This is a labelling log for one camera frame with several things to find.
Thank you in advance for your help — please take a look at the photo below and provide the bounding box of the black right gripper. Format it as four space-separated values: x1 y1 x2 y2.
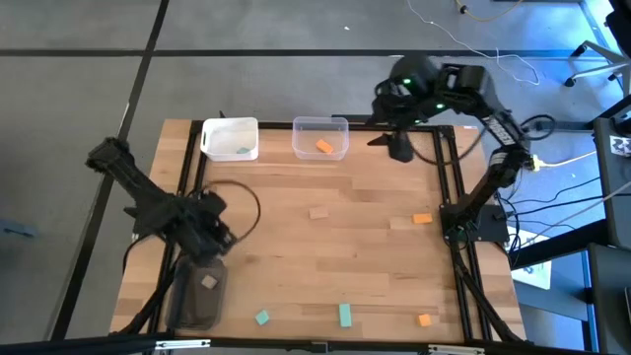
367 88 430 164

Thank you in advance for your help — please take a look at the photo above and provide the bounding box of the dark smoked plastic bin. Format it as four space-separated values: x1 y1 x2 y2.
165 255 229 332

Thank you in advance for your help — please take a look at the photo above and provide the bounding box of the clear plastic bin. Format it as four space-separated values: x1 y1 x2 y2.
291 115 350 162

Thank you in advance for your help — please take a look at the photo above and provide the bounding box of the white plastic bin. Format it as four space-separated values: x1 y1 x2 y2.
199 116 260 163

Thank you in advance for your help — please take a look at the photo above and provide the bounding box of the white paper sheet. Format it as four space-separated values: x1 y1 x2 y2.
512 260 552 291

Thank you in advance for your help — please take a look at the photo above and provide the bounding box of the black diagonal beam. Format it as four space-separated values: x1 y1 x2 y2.
510 219 610 270

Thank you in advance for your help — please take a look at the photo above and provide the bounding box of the grey cabinet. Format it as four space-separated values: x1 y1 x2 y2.
588 244 631 355
591 115 631 248

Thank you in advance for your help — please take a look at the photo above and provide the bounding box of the office chair with grey base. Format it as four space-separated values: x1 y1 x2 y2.
563 0 631 98

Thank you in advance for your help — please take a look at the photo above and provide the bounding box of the black white marker tag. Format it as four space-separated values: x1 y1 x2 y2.
609 135 631 158

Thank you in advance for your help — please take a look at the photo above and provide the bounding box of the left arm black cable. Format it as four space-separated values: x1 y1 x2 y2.
196 178 262 244

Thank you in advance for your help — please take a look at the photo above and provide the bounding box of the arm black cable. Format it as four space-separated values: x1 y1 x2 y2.
412 125 490 167
196 178 262 244

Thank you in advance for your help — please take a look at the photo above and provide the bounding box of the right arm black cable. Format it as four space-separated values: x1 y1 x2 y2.
412 125 490 167

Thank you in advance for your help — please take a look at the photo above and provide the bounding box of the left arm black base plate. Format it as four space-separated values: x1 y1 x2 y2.
125 205 198 238

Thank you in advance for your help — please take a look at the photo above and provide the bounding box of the silver metal bracket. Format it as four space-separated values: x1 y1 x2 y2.
154 338 212 351
427 343 487 355

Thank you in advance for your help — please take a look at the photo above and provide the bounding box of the black aluminium table frame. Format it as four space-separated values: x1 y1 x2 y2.
117 119 528 346

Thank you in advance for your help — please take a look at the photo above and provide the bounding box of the thin white floor cable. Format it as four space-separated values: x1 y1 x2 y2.
406 0 542 87

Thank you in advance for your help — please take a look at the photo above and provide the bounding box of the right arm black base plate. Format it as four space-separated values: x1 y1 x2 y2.
440 202 511 244

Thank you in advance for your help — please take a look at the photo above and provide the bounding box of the black table edge rail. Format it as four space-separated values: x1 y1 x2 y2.
0 333 631 355

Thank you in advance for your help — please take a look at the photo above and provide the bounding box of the white power cord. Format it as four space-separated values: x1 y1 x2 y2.
539 150 598 168

